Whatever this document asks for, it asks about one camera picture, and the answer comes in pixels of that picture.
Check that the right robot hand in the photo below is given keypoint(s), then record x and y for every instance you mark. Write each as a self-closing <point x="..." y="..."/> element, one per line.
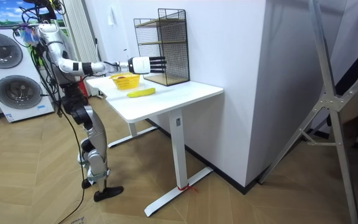
<point x="140" y="64"/>

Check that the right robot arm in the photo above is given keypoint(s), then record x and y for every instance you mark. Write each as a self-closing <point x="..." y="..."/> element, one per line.
<point x="70" y="66"/>

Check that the red soft toy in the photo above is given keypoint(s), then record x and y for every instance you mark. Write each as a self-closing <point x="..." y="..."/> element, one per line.
<point x="121" y="77"/>

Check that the yellow plastic basket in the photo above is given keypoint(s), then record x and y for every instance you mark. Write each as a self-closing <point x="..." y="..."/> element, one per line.
<point x="125" y="82"/>

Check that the yellow banana soft toy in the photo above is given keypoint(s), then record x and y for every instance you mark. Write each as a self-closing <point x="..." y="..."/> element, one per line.
<point x="141" y="92"/>

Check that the white desk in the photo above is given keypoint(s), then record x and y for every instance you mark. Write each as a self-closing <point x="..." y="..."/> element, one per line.
<point x="154" y="102"/>

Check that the white curtain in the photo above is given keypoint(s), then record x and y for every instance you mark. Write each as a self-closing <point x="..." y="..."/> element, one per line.
<point x="81" y="31"/>

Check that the robot body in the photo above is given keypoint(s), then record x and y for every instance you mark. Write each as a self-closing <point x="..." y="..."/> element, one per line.
<point x="53" y="37"/>

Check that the white washing machine tower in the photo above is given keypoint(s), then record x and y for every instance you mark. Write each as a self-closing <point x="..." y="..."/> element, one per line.
<point x="11" y="74"/>

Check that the red tie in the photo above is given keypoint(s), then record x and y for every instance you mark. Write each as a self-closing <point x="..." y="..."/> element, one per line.
<point x="183" y="188"/>

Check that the silver metal frame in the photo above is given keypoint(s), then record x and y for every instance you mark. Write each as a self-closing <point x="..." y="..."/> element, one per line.
<point x="329" y="99"/>

